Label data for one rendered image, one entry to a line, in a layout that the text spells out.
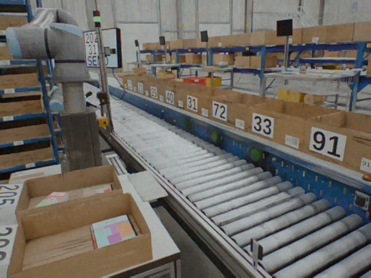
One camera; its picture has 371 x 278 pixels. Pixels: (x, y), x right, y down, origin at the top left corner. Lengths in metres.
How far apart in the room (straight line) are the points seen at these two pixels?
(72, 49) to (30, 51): 0.19
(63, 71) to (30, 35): 0.21
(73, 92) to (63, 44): 0.24
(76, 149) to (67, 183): 0.23
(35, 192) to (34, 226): 0.33
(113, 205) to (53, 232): 0.22
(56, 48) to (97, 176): 0.65
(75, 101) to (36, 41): 0.33
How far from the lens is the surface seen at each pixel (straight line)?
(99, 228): 1.08
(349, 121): 1.61
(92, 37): 2.57
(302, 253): 1.05
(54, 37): 1.54
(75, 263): 0.89
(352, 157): 1.30
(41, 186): 1.43
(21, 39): 1.57
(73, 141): 1.57
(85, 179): 1.42
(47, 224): 1.14
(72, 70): 1.51
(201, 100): 2.06
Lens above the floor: 1.38
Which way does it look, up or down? 17 degrees down
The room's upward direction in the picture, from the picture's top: 2 degrees counter-clockwise
